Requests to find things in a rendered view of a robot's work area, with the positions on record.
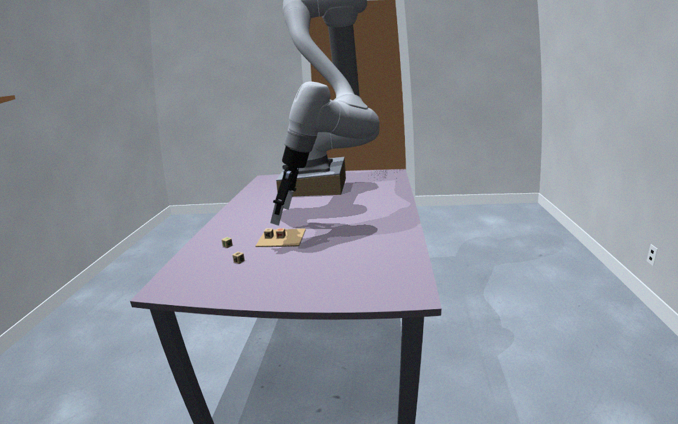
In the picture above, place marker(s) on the tan square mat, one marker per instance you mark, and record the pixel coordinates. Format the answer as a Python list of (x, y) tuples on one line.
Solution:
[(292, 239)]

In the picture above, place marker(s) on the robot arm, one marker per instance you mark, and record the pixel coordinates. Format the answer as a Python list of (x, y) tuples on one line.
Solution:
[(313, 116)]

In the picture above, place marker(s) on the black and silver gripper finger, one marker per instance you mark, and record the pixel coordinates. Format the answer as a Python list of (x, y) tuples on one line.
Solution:
[(290, 193), (281, 195)]

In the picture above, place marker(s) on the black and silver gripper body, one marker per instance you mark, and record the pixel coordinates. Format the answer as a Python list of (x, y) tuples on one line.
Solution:
[(294, 159)]

